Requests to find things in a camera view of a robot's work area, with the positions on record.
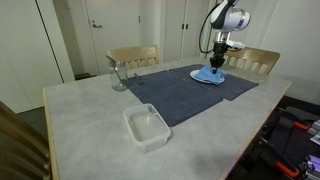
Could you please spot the wooden chair near left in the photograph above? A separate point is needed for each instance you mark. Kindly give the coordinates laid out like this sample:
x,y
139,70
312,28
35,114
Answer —
x,y
28,153

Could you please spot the dark blue placemat left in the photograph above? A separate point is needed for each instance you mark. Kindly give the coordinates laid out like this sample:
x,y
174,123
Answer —
x,y
174,98

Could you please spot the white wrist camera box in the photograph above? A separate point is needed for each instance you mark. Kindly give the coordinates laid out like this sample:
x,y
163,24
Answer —
x,y
235,45

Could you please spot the dark blue placemat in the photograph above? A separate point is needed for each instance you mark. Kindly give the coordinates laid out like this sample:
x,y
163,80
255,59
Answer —
x,y
174,98
229,89

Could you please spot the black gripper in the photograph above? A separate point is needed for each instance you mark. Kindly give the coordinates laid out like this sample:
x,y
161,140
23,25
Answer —
x,y
217,59

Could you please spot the wooden chair right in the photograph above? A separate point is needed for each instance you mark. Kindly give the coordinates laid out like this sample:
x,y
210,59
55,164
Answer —
x,y
252,59

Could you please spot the clear glass jar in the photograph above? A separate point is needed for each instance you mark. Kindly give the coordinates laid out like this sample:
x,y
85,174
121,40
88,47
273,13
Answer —
x,y
118,74

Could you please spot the silver door handle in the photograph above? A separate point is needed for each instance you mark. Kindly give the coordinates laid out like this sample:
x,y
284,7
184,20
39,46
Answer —
x,y
95,25

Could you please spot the dark blue placemat right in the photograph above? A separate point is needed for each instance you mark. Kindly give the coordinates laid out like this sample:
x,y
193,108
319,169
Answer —
x,y
229,89

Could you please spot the blue microfiber cloth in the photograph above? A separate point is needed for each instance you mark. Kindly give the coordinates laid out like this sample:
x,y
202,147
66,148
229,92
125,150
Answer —
x,y
205,73

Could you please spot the clear plastic container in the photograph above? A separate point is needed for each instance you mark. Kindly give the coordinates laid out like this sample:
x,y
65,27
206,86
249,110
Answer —
x,y
147,128

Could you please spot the orange black clamp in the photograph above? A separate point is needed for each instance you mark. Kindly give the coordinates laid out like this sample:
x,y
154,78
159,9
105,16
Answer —
x,y
286,147

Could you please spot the small dark utensil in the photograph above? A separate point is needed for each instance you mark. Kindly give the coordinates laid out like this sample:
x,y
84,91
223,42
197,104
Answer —
x,y
138,80

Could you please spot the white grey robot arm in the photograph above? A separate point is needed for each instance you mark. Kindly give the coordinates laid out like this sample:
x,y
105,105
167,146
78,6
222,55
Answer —
x,y
226,18

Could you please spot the white round plate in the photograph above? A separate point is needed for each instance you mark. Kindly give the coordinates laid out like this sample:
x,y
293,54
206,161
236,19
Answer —
x,y
194,72

